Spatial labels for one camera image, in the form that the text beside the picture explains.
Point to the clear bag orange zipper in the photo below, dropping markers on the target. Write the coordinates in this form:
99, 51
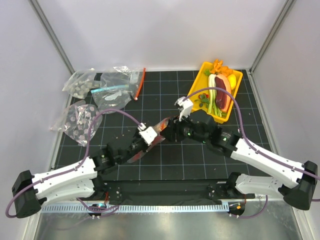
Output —
140, 84
159, 127

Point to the toy green onion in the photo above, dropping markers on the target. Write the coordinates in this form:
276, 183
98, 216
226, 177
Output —
212, 97

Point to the toy meat slab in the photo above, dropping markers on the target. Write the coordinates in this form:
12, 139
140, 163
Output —
222, 100

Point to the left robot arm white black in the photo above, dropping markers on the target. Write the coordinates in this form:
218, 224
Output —
80, 180

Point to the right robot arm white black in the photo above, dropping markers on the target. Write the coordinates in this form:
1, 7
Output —
294, 182

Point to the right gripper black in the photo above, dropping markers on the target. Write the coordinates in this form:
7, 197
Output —
174, 126

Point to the clear bag blue zipper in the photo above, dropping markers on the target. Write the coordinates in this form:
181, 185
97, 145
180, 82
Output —
118, 86

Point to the bag of pink discs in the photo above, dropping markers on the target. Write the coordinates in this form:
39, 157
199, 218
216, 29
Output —
75, 121

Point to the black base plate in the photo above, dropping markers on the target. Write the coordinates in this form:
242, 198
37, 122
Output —
195, 192

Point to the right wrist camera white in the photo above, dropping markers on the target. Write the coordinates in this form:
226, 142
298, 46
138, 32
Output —
185, 106

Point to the bag of white pieces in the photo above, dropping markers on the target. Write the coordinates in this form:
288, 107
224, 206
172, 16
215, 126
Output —
81, 83

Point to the yellow toy lemon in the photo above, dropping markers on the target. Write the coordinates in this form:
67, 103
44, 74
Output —
232, 81

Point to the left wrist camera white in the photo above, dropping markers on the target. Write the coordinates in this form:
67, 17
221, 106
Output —
148, 134

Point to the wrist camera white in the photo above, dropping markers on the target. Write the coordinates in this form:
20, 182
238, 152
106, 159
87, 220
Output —
185, 106
148, 134

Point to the toy radish with leaves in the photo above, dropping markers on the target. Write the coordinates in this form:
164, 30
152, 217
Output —
202, 100

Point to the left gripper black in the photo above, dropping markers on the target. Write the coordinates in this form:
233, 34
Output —
138, 135

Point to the green toy grapes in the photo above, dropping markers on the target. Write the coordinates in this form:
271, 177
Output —
207, 72

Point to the slotted cable duct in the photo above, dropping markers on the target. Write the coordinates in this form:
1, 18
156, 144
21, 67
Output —
123, 209

